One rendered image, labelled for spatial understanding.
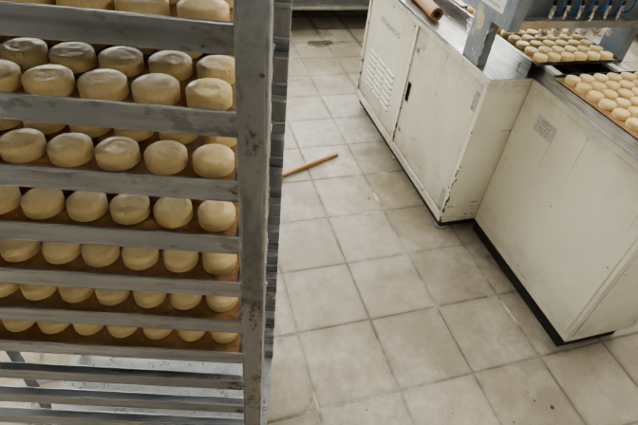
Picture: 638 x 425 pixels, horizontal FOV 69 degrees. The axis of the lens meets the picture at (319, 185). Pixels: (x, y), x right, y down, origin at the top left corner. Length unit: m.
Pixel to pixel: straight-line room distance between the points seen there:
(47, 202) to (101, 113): 0.21
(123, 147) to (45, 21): 0.18
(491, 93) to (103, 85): 1.59
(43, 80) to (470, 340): 1.77
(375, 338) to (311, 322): 0.26
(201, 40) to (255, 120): 0.08
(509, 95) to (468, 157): 0.30
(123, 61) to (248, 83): 0.21
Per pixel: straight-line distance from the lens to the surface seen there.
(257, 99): 0.43
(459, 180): 2.15
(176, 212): 0.64
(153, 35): 0.46
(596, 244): 1.85
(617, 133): 1.76
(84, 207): 0.67
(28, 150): 0.64
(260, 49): 0.41
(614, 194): 1.77
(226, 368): 1.64
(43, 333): 0.93
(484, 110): 1.97
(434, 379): 1.88
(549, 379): 2.07
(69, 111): 0.53
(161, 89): 0.53
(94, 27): 0.47
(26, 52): 0.64
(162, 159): 0.57
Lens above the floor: 1.58
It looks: 40 degrees down
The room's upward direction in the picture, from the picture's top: 7 degrees clockwise
